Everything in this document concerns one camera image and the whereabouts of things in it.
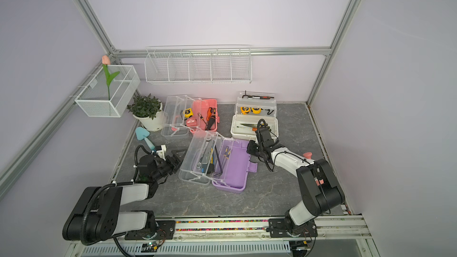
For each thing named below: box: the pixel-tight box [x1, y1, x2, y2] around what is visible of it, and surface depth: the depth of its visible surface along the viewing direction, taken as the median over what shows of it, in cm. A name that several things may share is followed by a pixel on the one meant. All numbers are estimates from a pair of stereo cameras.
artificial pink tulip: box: [102, 55, 121, 101], surface depth 86 cm
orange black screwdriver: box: [205, 107, 217, 131], surface depth 114 cm
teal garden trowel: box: [135, 126, 156, 151], surface depth 107 cm
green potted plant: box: [127, 93, 162, 120], surface depth 98 cm
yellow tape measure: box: [183, 107, 194, 119], surface depth 106 cm
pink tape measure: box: [186, 116, 197, 127], surface depth 101 cm
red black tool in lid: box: [242, 95, 275, 100], surface depth 111 cm
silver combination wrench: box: [196, 136, 212, 169], surface depth 84 cm
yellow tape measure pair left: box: [240, 106, 250, 115], surface depth 107 cm
